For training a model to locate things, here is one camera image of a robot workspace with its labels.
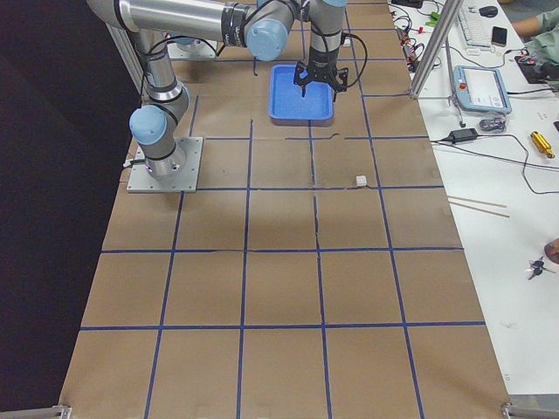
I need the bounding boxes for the yellow cylindrical tool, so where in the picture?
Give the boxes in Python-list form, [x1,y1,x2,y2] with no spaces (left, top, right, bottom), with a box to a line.
[530,131,556,159]

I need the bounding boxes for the blue plastic tray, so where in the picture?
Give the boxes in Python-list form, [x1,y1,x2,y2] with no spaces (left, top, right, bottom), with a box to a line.
[268,65,334,127]

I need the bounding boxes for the white block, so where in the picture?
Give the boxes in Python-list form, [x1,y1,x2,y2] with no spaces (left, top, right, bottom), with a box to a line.
[355,175,368,188]

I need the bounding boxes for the aluminium frame post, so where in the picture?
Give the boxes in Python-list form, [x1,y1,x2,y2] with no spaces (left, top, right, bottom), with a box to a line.
[409,0,463,99]

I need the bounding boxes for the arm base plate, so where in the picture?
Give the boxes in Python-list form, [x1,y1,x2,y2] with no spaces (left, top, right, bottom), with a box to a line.
[127,137,204,193]

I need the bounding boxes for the wooden stick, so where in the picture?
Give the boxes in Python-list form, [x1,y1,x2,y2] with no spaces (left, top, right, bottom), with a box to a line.
[447,196,510,218]

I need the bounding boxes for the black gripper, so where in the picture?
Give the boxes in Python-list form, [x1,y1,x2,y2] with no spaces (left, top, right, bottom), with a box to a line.
[293,51,349,102]

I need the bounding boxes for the teach pendant tablet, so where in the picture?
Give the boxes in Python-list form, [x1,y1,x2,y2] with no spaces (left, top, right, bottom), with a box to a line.
[452,65,512,114]

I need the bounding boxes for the black power adapter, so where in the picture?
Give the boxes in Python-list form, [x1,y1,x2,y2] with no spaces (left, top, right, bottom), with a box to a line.
[447,128,479,144]

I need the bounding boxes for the white keyboard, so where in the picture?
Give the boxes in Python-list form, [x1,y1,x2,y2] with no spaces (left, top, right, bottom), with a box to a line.
[457,1,492,48]

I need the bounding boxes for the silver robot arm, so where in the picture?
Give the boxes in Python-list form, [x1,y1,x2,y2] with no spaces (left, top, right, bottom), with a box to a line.
[88,1,348,180]

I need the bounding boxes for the black smartphone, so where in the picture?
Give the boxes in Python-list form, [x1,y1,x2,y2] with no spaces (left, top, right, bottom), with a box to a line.
[491,26,507,47]

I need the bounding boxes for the bunch of keys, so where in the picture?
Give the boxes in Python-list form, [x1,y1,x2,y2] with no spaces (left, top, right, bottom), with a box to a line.
[526,257,556,280]

